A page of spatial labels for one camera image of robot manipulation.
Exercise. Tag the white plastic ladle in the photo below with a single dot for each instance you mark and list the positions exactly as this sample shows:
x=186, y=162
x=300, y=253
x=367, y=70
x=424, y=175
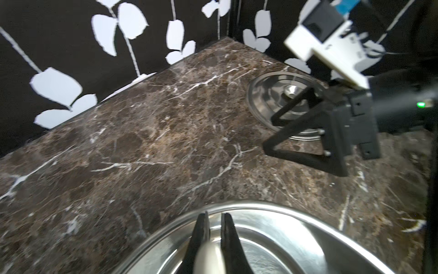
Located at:
x=209, y=260

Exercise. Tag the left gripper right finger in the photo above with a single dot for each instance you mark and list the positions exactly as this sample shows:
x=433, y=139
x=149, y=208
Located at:
x=232, y=250

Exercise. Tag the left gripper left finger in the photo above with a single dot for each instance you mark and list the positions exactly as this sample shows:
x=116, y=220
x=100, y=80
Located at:
x=200, y=234

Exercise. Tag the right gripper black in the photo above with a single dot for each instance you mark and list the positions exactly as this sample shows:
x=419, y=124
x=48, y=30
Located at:
x=347, y=120

